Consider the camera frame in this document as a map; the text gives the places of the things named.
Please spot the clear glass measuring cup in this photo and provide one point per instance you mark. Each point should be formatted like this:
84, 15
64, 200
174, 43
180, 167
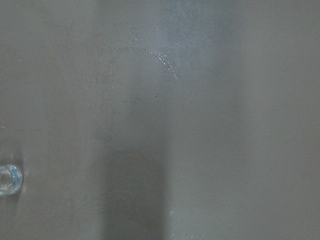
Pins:
11, 180

